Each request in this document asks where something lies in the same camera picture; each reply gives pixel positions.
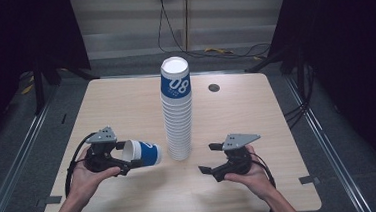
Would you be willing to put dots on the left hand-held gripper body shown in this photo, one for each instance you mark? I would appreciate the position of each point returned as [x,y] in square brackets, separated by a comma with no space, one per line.
[100,153]

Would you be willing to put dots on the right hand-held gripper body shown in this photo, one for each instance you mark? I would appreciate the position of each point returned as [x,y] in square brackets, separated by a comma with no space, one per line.
[238,159]

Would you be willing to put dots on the blue and white paper cup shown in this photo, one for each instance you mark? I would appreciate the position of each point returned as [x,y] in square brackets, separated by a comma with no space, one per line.
[145,152]

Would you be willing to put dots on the stack of white paper cups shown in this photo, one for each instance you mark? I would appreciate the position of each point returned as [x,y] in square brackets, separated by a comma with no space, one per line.
[178,126]

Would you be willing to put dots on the person's right hand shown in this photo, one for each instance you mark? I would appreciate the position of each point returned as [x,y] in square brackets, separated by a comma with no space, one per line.
[254,180]

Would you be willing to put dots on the person's left hand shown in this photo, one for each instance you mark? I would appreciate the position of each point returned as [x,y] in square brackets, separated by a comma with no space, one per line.
[87,181]

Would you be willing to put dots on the round grey table grommet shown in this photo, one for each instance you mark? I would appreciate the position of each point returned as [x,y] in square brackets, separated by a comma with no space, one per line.
[214,87]

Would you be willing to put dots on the grey tape piece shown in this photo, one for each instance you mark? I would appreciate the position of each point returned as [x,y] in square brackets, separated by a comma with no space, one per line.
[50,200]
[308,179]

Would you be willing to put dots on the yellow tape strip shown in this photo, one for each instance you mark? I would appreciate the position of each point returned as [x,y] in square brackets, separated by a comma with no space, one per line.
[219,50]
[27,89]

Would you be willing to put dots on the metal floor rail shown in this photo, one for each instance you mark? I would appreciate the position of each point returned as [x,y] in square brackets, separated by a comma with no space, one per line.
[325,146]
[16,161]

